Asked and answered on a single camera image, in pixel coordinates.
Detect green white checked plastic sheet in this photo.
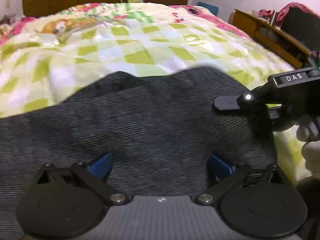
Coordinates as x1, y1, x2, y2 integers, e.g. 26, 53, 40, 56
0, 22, 313, 180

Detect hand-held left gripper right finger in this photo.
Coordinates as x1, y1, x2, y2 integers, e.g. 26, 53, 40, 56
195, 154, 292, 205

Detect blue foam mat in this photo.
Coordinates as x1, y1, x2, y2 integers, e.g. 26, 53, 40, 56
197, 2, 220, 14

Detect person's right hand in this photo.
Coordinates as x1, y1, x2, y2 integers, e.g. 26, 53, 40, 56
297, 124, 320, 174

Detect wooden desk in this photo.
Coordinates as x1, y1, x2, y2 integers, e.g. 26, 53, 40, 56
234, 9, 313, 69

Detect pink cloth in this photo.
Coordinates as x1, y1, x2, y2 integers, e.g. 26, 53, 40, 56
277, 2, 320, 20

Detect cartoon print quilt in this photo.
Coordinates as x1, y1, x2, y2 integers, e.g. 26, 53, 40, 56
0, 2, 253, 55

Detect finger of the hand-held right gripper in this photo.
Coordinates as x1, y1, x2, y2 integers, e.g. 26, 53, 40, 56
213, 84, 275, 132

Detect black television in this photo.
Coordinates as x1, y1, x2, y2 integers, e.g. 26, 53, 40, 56
281, 6, 320, 53

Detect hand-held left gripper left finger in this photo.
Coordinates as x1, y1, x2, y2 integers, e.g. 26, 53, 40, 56
32, 152, 129, 205

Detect dark grey plaid pants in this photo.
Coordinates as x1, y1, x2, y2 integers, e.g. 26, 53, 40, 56
0, 65, 278, 240

